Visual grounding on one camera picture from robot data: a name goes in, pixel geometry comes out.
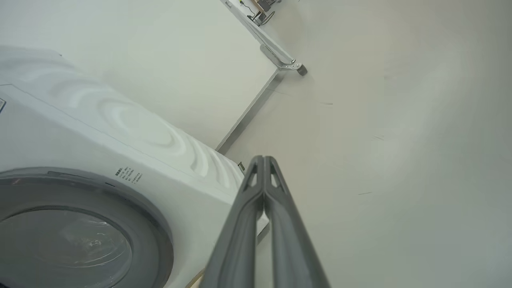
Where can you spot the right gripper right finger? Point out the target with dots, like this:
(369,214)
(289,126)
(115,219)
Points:
(292,248)

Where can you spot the black caster wheel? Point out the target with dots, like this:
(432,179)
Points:
(302,70)

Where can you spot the dark grey glass washer door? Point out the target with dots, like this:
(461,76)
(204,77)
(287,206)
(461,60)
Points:
(80,244)

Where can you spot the grey box device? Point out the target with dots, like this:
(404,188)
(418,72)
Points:
(266,4)

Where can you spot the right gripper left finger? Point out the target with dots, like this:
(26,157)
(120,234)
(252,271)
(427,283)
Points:
(236,248)

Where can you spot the white front-load washing machine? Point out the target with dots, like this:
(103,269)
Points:
(120,144)

